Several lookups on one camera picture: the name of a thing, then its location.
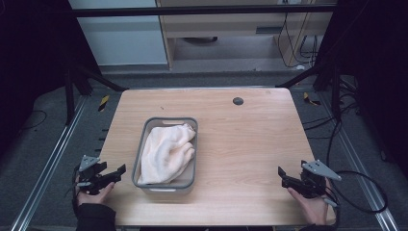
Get black floor cables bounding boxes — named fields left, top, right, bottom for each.
left=302, top=76, right=364, bottom=141

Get black metal stand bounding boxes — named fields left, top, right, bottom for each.
left=275, top=63, right=343, bottom=123
left=63, top=63, right=129, bottom=127

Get yellow black tape marker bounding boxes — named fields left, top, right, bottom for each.
left=303, top=91, right=321, bottom=107
left=97, top=94, right=111, bottom=113

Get grey plastic basket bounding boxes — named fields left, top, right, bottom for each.
left=131, top=116, right=199, bottom=195

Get cream towel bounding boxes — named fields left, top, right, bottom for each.
left=138, top=122, right=197, bottom=186

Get white cabinet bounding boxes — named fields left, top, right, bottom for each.
left=68, top=0, right=169, bottom=67

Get person's right hand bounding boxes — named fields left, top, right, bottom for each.
left=287, top=178, right=333, bottom=226

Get black horizontal frame bar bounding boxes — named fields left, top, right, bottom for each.
left=70, top=4, right=337, bottom=18

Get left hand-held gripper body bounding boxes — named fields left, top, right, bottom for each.
left=76, top=154, right=109, bottom=196

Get aluminium floor rail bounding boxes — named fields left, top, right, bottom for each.
left=10, top=95, right=89, bottom=231
left=317, top=92, right=400, bottom=231

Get bundle of black cables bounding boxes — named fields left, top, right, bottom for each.
left=276, top=13, right=319, bottom=69

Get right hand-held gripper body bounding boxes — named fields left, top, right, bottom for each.
left=298, top=159, right=343, bottom=199

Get light wooden desk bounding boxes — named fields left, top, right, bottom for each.
left=155, top=0, right=338, bottom=69

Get black floor cable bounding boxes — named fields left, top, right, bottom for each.
left=18, top=109, right=48, bottom=132

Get person's left hand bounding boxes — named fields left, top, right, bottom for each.
left=76, top=181, right=115, bottom=207

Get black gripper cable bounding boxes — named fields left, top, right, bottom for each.
left=322, top=121, right=389, bottom=227

